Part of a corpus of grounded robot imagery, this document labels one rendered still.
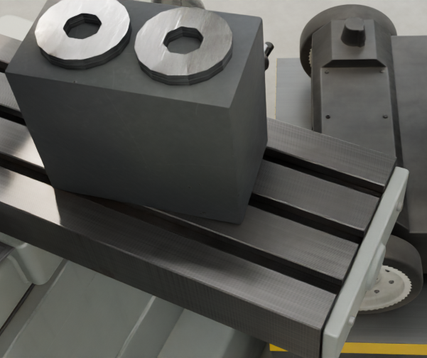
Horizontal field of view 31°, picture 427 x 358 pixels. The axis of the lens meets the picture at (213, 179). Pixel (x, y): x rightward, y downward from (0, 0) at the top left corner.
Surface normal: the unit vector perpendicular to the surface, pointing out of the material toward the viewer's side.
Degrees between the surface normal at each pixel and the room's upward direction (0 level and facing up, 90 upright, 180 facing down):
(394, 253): 30
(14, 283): 90
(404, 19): 0
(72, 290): 90
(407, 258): 42
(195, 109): 90
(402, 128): 0
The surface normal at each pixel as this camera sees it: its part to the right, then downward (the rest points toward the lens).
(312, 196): -0.08, -0.59
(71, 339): 0.89, 0.31
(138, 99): -0.28, 0.78
